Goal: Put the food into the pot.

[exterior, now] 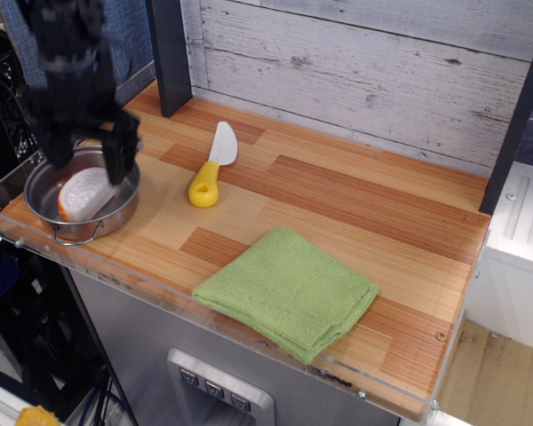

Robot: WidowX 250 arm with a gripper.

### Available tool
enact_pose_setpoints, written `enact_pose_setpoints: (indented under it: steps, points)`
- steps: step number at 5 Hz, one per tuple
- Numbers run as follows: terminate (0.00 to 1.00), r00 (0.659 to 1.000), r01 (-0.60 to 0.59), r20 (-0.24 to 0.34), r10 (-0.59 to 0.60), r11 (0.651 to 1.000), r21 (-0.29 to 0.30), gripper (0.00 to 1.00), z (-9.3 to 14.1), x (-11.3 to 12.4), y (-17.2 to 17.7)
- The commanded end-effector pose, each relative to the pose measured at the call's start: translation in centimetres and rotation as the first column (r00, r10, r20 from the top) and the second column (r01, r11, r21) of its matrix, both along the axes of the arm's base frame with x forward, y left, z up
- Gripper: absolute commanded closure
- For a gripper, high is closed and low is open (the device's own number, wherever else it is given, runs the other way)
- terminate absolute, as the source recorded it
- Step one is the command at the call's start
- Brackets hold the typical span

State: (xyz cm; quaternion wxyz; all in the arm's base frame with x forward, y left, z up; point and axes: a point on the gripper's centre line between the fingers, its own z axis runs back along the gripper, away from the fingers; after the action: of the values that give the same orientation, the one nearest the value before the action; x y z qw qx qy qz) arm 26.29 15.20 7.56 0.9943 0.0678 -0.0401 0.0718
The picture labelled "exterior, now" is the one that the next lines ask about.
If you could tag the clear acrylic table guard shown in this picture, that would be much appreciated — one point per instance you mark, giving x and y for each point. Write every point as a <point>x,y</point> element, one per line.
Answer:
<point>412,227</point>

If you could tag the dark vertical post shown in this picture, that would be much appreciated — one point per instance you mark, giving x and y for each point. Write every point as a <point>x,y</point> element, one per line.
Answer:
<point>170,54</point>
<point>513,137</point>

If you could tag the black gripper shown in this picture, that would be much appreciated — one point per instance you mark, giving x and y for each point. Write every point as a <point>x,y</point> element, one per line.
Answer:
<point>80,93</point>

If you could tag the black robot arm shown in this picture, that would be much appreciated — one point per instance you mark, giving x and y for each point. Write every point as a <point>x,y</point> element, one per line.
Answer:
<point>66,27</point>

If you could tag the black plastic crate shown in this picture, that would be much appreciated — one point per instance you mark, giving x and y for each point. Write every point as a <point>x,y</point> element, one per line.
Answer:
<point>17,143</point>

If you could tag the silver toy fridge cabinet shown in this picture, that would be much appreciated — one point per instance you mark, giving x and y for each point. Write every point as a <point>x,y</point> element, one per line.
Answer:
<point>137,336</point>

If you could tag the dark right vertical post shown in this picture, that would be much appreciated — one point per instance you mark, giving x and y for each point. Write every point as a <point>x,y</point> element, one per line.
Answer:
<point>513,137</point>

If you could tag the blue fabric partition panel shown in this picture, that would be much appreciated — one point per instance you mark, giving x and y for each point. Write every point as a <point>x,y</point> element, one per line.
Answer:
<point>126,29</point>

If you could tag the yellow object at bottom left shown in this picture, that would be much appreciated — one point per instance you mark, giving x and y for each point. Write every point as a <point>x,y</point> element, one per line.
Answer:
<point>36,416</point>

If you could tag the stainless steel pot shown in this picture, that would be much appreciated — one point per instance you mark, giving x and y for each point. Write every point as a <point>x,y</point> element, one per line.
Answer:
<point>44,184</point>

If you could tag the white orange toy food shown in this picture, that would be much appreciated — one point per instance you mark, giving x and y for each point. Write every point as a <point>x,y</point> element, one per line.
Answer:
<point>84,195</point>

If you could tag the green folded cloth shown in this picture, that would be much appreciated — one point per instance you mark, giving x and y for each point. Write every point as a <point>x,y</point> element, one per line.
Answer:
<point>291,292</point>

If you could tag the white grooved appliance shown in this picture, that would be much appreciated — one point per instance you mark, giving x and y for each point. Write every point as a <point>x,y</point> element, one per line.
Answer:
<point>500,296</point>

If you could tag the yellow handled toy knife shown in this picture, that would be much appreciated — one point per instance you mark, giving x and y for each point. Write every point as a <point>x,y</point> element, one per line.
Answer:
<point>203,191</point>

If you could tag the dark left vertical post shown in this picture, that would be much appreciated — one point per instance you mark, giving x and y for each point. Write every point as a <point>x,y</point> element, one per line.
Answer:
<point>170,54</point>

